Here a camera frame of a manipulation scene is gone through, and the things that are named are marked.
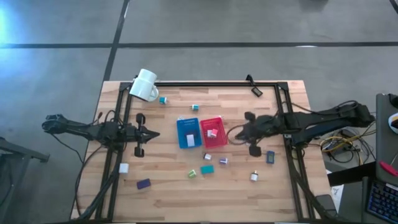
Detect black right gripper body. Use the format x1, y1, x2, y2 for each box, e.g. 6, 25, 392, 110
244, 111, 265, 158

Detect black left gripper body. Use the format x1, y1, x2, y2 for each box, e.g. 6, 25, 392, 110
134, 112, 149, 158

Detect red plastic basket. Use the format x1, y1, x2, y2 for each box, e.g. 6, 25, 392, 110
200, 116, 229, 149

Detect blue plastic basket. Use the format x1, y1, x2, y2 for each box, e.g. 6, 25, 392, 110
176, 116, 203, 149

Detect purple flat box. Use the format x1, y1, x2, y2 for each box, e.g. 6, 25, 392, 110
136, 178, 152, 190

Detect white spotlight lamp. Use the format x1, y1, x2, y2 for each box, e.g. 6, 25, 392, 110
129, 68, 160, 103

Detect black phone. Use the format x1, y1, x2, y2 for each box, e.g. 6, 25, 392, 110
315, 194, 339, 218

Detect white paper sheet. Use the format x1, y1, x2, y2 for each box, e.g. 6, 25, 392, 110
328, 183, 345, 203

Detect black floor stand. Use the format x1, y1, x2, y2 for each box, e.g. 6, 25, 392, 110
0, 136, 50, 224

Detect black desk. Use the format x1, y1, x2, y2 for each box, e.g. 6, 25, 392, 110
326, 92, 398, 224

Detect black keyboard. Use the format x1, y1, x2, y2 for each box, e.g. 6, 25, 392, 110
366, 179, 398, 224

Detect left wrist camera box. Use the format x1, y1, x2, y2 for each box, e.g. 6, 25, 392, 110
123, 126, 137, 142

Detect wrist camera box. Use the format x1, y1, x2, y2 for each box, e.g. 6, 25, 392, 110
123, 126, 137, 142
262, 114, 282, 136

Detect black right camera cable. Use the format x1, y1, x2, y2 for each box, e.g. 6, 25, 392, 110
226, 123, 249, 146

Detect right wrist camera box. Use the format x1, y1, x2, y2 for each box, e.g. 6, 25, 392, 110
262, 114, 282, 136

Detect black clamp mount gadget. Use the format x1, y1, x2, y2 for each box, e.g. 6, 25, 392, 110
245, 74, 264, 98

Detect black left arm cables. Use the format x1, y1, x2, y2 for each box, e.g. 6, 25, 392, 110
74, 108, 125, 220

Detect yellow cable bundle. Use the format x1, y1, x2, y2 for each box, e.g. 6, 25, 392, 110
320, 129, 379, 166

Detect red handled tool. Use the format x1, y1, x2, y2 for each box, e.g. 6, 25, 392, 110
379, 161, 398, 178

